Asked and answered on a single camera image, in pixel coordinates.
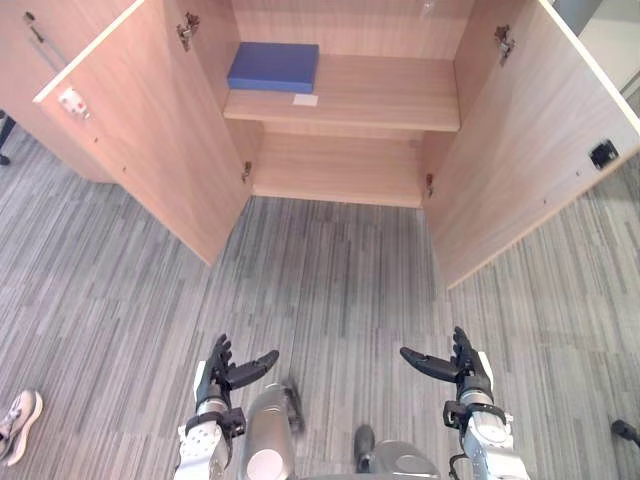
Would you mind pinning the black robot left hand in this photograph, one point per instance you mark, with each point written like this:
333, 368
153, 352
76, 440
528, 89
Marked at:
216, 372

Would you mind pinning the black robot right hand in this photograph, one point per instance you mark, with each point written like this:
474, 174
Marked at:
467, 372

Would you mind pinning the blue folder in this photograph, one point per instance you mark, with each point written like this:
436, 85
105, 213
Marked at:
272, 67

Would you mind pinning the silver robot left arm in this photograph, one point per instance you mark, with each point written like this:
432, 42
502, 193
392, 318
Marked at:
202, 442

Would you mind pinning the metal door hinge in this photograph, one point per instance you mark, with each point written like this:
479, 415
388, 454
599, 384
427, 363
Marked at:
187, 31
429, 185
504, 44
246, 171

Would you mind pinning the wooden cabinet door black latch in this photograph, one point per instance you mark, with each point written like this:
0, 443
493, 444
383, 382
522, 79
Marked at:
525, 150

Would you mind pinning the light wooden cabinet body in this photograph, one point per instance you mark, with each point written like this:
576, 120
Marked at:
350, 160

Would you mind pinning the wooden cabinet door white latch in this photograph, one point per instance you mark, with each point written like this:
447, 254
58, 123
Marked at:
160, 130

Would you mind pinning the black door latch plate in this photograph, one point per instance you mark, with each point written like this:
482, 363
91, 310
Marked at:
603, 154

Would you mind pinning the wooden cabinet shelf board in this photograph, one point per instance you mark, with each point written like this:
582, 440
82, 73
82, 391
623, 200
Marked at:
380, 95

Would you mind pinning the silver robot right leg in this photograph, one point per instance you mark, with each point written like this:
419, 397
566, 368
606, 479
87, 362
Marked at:
395, 457

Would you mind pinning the black round floor object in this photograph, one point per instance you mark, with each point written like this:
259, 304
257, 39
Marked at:
626, 431

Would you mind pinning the person's pale shoe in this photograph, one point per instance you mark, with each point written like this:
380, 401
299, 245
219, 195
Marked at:
17, 425

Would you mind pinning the white paper label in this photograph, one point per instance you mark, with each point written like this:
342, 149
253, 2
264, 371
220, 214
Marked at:
305, 100

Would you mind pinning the person's dark foot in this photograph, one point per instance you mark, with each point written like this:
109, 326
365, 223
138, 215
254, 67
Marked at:
4, 140

